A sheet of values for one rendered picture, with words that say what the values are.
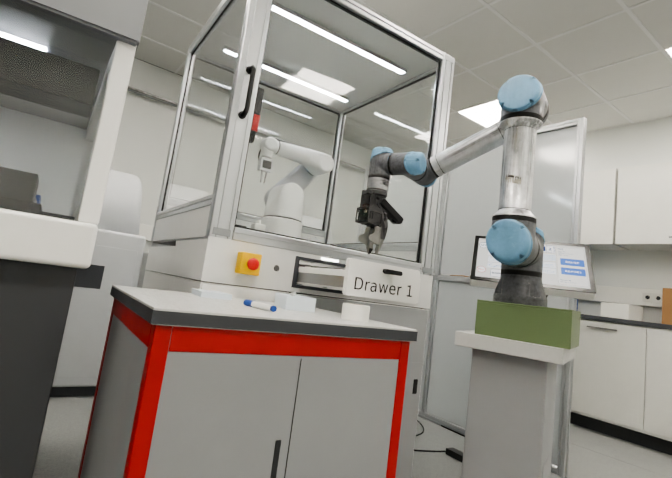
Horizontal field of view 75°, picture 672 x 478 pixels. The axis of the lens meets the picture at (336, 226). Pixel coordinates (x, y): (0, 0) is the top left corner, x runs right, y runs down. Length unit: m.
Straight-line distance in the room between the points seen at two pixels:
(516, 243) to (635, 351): 2.93
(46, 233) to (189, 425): 0.54
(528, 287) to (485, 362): 0.25
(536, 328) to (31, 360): 1.23
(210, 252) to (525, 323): 0.96
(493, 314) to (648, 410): 2.88
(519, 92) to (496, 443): 0.96
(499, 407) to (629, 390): 2.83
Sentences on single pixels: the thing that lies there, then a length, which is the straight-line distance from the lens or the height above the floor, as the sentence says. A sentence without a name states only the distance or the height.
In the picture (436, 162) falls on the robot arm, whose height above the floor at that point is 1.30.
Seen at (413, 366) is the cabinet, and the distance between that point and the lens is 1.98.
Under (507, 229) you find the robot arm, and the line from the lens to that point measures 1.26.
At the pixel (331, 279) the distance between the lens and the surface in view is 1.40.
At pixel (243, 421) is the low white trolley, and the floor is 0.56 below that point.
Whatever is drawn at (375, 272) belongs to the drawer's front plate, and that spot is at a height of 0.90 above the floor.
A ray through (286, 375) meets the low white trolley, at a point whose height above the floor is 0.65.
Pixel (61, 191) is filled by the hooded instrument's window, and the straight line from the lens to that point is 1.17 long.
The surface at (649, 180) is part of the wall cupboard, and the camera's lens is 4.64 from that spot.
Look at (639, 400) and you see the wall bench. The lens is 4.13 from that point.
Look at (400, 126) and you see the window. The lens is 1.98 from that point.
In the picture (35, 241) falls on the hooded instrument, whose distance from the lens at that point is 1.15.
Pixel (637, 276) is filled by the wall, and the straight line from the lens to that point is 4.89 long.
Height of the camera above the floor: 0.83
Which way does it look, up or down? 8 degrees up
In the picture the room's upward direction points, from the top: 8 degrees clockwise
